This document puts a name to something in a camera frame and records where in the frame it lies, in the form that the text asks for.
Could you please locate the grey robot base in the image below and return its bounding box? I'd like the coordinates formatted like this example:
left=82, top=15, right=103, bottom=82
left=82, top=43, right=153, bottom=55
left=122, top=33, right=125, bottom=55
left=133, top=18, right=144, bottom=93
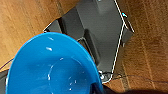
left=43, top=0, right=136, bottom=84

